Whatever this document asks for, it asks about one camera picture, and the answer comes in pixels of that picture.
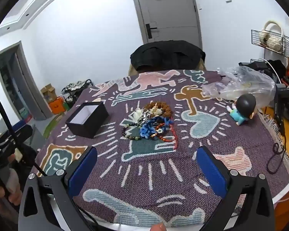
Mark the black bag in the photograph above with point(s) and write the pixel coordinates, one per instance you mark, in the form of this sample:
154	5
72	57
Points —
277	69

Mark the grey door frame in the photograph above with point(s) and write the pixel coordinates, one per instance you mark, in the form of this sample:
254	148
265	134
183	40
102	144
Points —
26	77

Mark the black stand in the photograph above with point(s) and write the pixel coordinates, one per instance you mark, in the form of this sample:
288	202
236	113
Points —
286	101

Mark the black box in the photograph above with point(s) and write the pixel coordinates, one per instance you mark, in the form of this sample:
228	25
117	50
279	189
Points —
96	122

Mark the person's left hand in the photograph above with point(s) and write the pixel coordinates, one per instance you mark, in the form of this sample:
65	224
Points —
14	192

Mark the clear plastic bag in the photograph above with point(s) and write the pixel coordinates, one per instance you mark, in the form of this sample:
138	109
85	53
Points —
250	81

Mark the white flower ornament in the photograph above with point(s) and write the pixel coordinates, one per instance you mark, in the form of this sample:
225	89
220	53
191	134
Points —
138	115

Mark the person's right hand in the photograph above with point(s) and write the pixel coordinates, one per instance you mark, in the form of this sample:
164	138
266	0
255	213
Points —
157	227

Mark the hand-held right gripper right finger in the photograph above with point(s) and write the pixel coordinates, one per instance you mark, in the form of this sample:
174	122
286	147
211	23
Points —
212	170

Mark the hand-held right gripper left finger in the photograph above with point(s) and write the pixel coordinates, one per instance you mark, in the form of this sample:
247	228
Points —
84	170

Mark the cardboard box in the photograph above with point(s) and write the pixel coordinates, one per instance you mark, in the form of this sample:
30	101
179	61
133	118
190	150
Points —
48	92

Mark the black jacket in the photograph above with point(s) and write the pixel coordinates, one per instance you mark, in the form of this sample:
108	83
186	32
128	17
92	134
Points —
166	53

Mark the white handbag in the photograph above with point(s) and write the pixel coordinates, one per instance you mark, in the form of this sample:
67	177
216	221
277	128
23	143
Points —
274	43

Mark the orange box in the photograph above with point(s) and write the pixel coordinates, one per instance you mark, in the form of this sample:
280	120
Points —
56	105

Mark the black shoe rack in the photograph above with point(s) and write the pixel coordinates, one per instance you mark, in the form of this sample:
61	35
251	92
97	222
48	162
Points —
74	89

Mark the black-haired doll figurine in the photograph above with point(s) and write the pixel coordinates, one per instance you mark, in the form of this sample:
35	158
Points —
245	103

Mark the printed woven blanket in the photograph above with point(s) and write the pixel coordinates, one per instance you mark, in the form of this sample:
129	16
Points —
159	168

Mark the grey door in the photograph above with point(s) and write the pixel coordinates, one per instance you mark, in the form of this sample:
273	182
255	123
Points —
168	12

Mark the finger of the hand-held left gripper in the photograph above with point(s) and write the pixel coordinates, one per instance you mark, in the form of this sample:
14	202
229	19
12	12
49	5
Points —
21	131

